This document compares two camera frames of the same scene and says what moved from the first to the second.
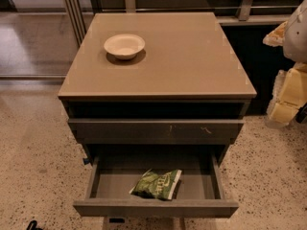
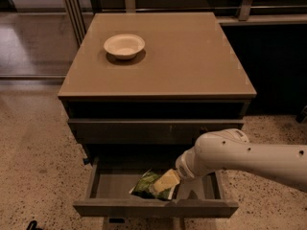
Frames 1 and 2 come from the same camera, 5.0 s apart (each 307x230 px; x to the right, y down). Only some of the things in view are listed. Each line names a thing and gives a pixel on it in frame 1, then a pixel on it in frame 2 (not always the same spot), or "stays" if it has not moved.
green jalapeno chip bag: (156, 184) stays
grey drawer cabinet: (156, 101) stays
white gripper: (297, 35) -> (182, 171)
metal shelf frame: (232, 4) stays
